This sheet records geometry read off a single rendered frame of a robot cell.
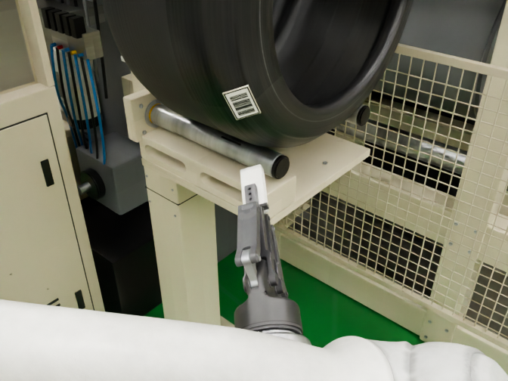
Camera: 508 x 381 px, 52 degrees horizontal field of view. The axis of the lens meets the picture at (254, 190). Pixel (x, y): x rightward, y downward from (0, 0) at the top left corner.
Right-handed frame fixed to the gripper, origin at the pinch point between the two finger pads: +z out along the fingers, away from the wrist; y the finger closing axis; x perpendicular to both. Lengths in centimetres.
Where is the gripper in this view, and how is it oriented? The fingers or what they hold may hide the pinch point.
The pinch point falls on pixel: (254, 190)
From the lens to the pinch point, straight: 68.8
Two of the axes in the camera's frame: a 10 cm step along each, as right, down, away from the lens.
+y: 3.3, 5.2, 7.9
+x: 9.4, -2.5, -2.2
